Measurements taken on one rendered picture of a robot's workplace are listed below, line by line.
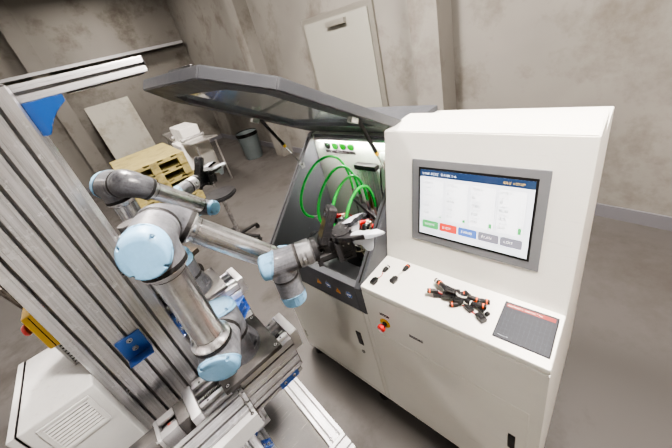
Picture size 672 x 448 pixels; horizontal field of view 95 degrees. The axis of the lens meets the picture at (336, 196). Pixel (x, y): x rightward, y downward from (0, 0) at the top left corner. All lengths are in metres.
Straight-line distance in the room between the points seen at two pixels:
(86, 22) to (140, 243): 8.63
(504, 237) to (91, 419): 1.43
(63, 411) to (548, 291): 1.52
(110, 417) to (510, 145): 1.52
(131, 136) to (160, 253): 7.97
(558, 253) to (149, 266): 1.16
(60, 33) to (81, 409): 8.43
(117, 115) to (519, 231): 8.44
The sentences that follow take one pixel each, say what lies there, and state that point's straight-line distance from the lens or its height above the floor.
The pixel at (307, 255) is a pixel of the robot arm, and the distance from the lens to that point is 0.86.
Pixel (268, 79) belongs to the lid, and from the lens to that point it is 0.92.
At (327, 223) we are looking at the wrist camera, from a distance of 0.85.
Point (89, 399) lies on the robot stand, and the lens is 1.31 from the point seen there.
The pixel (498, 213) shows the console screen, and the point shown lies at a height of 1.29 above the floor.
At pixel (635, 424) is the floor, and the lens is 2.34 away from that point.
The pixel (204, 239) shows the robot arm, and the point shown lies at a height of 1.54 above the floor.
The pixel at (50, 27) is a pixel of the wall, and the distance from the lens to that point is 9.24.
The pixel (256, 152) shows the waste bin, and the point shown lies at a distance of 6.73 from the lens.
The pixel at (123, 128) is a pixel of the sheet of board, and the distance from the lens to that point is 8.76.
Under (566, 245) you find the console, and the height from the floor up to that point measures 1.22.
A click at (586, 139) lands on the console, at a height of 1.54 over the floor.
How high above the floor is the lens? 1.96
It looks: 28 degrees down
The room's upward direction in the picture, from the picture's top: 15 degrees counter-clockwise
